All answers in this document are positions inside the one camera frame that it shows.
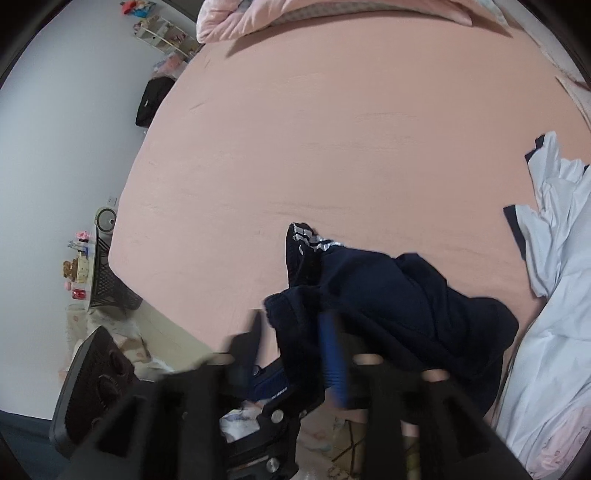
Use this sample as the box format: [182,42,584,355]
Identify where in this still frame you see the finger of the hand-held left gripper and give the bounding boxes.
[249,360,324,423]

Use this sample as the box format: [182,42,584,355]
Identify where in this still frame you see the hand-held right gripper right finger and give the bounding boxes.
[318,311,533,480]

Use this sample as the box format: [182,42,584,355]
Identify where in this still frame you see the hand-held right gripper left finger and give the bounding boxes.
[59,311,265,480]

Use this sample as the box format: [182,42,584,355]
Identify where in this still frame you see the navy striped pants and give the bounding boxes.
[263,222,520,416]

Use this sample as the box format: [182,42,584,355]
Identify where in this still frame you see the person's white printed pajamas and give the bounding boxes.
[221,410,260,440]

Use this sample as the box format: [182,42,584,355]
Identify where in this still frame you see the floral floor mat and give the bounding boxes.
[67,307,153,370]

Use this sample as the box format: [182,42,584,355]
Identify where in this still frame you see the black plastic basket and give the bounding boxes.
[90,231,144,312]

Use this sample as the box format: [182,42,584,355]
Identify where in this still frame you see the black floor heater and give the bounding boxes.
[48,325,153,457]

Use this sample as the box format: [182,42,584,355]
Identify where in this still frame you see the white round device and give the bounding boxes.
[95,207,120,236]

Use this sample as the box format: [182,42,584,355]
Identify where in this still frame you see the pink bed sheet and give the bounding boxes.
[108,0,591,384]

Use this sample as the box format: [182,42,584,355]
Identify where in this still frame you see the light blue shirt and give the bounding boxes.
[496,131,591,478]

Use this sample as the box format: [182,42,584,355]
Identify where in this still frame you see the black bag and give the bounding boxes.
[135,76,176,129]

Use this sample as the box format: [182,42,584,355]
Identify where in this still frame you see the white shelf unit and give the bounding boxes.
[131,14,201,58]

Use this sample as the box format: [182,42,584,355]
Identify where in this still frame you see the folded pink quilt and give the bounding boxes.
[196,0,509,44]

